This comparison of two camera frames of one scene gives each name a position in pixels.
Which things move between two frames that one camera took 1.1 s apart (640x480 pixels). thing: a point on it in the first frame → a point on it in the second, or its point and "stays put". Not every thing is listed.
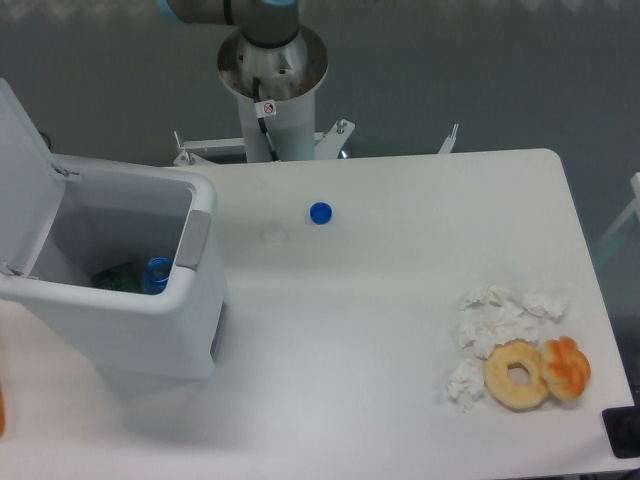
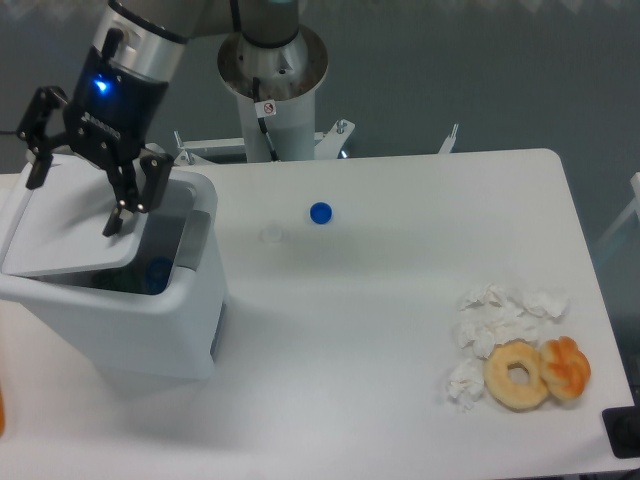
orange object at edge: (2, 413) stays put
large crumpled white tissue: (490, 314) stays put
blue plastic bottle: (157, 275) stays put
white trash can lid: (30, 186) → (61, 223)
